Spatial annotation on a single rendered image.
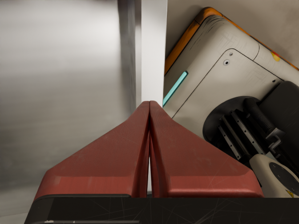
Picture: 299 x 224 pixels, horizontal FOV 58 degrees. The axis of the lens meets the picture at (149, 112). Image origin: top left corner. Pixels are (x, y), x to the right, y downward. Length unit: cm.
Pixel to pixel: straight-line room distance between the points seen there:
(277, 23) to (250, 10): 16
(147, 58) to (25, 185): 18
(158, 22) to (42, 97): 11
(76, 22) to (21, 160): 14
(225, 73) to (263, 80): 17
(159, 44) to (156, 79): 3
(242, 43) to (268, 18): 39
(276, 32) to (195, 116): 58
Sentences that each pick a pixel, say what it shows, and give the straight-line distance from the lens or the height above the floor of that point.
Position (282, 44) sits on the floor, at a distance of 148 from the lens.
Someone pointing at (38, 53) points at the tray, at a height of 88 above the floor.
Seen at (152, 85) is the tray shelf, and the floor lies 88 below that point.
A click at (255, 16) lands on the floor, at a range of 133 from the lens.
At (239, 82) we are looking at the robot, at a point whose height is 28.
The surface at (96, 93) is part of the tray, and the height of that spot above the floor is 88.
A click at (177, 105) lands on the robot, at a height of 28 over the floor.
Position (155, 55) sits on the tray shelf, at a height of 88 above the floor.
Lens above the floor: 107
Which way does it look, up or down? 51 degrees down
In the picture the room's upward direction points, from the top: 162 degrees clockwise
